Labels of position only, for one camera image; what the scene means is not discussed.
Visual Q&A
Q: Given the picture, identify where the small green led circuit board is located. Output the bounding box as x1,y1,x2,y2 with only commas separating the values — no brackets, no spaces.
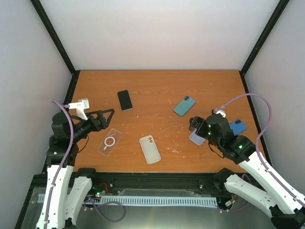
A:
92,183,108,198

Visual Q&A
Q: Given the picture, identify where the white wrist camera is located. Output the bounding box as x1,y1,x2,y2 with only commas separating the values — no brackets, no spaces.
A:
212,109,226,118
67,98,90,120

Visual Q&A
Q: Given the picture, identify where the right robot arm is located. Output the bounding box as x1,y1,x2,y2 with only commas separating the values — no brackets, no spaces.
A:
189,114,305,229

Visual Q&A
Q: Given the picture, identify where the light blue slotted cable duct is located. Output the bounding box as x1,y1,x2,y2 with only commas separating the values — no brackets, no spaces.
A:
38,193,219,208

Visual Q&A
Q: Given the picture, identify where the lavender phone case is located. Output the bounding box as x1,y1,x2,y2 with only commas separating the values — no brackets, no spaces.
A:
189,129,205,146

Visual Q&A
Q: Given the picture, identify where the blue phone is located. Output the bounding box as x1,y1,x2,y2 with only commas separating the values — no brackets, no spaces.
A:
230,119,247,135

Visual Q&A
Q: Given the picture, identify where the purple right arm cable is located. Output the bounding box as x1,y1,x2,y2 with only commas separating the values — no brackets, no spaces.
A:
215,93,305,203

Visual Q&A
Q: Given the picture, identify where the teal green phone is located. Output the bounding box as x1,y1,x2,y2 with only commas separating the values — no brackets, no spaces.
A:
173,96,195,116

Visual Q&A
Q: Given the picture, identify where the clear magsafe phone case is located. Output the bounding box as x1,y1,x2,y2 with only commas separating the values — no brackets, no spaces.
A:
97,129,122,156

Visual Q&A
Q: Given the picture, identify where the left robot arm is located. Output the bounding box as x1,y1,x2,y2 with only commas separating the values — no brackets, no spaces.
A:
36,109,114,229

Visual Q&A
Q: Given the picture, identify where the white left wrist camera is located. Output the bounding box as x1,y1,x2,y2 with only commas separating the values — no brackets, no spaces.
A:
67,98,90,120

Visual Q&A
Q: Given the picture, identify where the black phone face up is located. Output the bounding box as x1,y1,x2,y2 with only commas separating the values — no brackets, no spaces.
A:
117,90,133,111

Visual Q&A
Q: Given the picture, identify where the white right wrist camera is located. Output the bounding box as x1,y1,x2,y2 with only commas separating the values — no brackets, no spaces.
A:
212,109,226,118

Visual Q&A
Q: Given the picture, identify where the black aluminium frame rail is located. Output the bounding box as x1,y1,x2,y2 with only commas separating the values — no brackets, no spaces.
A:
30,171,241,198

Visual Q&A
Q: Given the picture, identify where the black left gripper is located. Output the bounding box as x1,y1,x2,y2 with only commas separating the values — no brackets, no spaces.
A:
70,108,114,141

